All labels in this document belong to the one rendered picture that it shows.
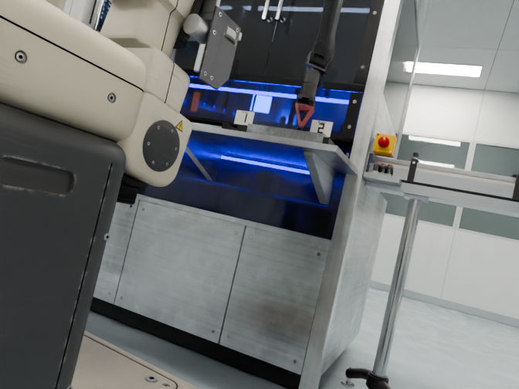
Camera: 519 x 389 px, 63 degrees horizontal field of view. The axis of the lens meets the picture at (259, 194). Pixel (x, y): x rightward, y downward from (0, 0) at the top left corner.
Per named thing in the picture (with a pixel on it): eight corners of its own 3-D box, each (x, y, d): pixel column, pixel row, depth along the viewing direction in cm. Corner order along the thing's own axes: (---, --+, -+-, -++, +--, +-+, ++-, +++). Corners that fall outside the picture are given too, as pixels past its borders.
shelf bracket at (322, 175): (320, 203, 163) (327, 170, 163) (328, 204, 162) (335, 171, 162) (294, 191, 132) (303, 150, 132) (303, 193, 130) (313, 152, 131)
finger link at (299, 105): (310, 130, 156) (315, 106, 156) (310, 126, 148) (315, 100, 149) (292, 127, 157) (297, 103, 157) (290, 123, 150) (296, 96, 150)
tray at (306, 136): (280, 156, 168) (283, 147, 168) (344, 167, 158) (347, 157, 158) (245, 133, 137) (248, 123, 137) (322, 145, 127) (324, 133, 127)
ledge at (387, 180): (368, 182, 171) (368, 177, 171) (401, 188, 166) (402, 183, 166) (363, 176, 158) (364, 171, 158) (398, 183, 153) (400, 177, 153)
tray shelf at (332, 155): (208, 152, 194) (209, 147, 194) (361, 179, 166) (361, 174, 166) (143, 122, 149) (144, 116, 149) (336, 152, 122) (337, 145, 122)
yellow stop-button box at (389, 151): (374, 155, 164) (378, 137, 165) (393, 158, 161) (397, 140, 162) (371, 150, 157) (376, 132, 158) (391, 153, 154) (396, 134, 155)
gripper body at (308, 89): (314, 109, 157) (318, 90, 157) (313, 102, 147) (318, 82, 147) (297, 106, 158) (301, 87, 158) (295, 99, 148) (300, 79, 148)
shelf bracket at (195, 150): (209, 180, 182) (216, 150, 183) (215, 181, 181) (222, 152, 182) (163, 165, 151) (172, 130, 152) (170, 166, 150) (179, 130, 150)
